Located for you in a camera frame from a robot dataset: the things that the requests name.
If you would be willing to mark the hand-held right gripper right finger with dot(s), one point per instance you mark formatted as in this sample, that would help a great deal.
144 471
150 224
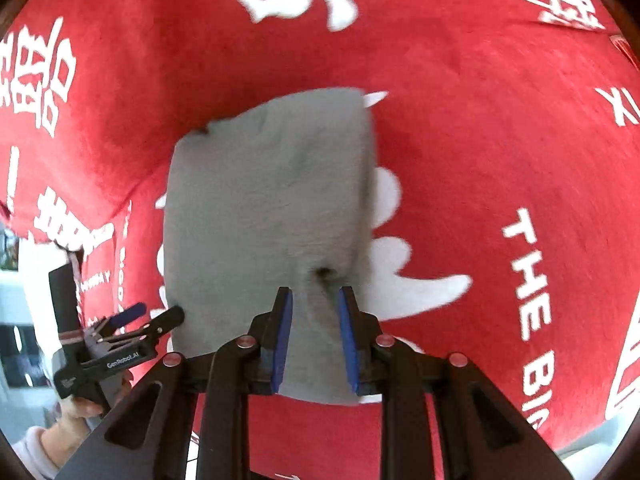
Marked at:
348 345

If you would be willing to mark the red printed blanket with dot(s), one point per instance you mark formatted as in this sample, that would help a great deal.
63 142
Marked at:
475 135

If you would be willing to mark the red glossy packet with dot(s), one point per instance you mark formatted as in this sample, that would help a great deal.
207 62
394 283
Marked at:
627 50

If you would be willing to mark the grey fleece garment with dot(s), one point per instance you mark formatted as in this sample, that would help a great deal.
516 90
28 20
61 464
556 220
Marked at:
260 200

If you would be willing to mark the person's left forearm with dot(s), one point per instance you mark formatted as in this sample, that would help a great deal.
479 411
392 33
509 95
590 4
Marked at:
32 452

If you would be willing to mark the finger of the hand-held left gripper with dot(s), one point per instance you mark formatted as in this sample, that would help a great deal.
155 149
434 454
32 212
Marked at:
165 321
127 315

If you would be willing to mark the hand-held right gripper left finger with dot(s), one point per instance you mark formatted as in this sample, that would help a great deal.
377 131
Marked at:
281 345

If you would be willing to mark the person's left hand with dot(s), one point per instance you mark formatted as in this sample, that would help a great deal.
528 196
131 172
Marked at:
67 435

